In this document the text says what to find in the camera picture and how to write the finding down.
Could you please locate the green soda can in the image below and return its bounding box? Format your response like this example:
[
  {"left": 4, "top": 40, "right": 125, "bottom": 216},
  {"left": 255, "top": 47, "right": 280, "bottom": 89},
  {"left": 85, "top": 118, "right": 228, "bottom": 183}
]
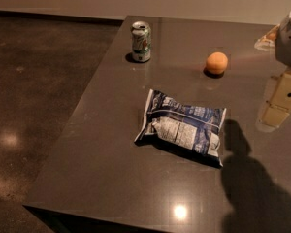
[{"left": 131, "top": 21, "right": 151, "bottom": 63}]

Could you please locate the white snack packet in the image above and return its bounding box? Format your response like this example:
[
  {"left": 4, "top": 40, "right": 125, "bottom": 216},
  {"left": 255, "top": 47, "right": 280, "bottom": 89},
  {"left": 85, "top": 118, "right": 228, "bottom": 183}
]
[{"left": 254, "top": 24, "right": 280, "bottom": 51}]

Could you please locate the orange fruit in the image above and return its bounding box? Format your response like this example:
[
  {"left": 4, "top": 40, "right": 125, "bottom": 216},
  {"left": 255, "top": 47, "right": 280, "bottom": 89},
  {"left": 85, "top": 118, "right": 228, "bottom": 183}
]
[{"left": 206, "top": 52, "right": 228, "bottom": 75}]

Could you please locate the blue chip bag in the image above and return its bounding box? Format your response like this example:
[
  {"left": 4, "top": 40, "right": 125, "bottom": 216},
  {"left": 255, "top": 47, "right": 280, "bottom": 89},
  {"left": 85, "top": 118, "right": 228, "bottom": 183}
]
[{"left": 134, "top": 89, "right": 226, "bottom": 167}]

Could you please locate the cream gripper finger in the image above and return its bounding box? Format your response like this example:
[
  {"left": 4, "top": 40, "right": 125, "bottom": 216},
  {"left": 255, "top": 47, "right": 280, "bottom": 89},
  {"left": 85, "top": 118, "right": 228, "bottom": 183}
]
[{"left": 260, "top": 68, "right": 291, "bottom": 128}]

